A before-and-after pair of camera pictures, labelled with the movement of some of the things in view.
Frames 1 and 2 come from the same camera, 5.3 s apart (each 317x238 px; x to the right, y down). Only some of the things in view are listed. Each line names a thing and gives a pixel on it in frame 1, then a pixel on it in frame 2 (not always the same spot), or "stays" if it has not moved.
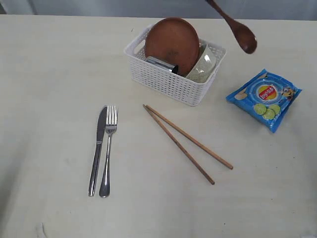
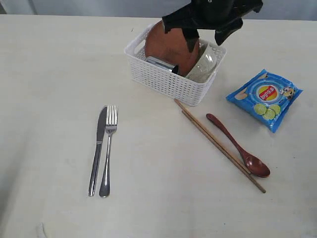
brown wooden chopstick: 212,182 to 256,184
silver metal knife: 101,134 stays
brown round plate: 173,40 stays
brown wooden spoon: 245,38 to 255,166
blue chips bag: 267,96 stays
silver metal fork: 104,190 stays
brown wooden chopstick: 189,138 to 213,137
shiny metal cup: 171,67 stays
